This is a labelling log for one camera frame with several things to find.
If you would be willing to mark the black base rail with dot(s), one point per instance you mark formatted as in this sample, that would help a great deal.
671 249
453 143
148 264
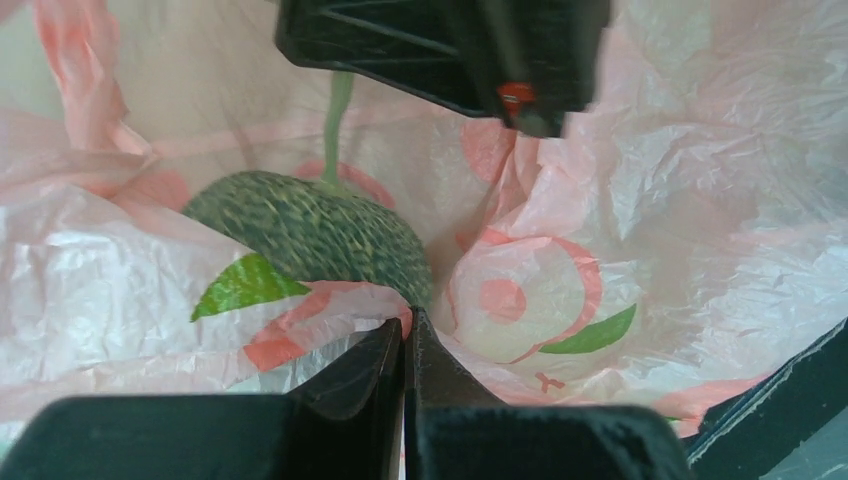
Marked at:
793 425

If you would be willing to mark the pink plastic bag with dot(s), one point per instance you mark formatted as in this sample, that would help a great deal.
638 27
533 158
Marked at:
683 239

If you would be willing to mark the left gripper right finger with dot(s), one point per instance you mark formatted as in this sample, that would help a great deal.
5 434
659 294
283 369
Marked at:
455 428

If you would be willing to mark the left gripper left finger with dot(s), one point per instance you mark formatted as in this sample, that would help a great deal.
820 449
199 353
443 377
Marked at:
340 424

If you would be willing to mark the light green plastic stem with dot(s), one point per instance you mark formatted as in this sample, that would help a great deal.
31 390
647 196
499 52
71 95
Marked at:
341 94

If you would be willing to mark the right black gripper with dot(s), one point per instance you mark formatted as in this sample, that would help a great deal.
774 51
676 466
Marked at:
528 63

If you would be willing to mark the olive green fake fruit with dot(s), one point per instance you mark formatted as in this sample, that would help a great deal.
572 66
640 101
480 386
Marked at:
311 232

